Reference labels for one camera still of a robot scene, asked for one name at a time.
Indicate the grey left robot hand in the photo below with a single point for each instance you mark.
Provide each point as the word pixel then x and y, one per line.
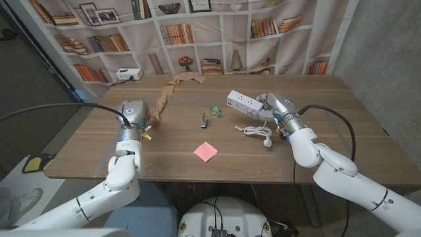
pixel 135 113

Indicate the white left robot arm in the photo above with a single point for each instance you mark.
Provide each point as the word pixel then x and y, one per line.
pixel 98 200

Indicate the white sneaker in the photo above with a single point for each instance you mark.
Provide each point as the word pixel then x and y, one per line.
pixel 29 199

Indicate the grey table leg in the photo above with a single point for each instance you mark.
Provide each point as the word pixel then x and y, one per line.
pixel 310 204

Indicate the printed bookshelf backdrop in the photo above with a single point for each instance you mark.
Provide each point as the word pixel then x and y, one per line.
pixel 213 49

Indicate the beige nylon stocking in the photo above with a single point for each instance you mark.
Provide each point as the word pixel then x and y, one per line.
pixel 166 92

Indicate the pink sticky note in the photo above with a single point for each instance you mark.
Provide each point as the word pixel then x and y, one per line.
pixel 206 151

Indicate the white power strip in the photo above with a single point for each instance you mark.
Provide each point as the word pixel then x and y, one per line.
pixel 244 101

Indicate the white socket box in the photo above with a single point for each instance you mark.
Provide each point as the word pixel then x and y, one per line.
pixel 129 74

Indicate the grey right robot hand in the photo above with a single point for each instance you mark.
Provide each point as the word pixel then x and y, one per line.
pixel 283 105

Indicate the clear tape roll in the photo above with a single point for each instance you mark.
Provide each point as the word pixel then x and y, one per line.
pixel 216 113

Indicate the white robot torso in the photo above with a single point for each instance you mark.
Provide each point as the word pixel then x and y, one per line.
pixel 227 214

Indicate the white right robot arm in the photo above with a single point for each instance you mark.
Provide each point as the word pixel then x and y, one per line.
pixel 345 184

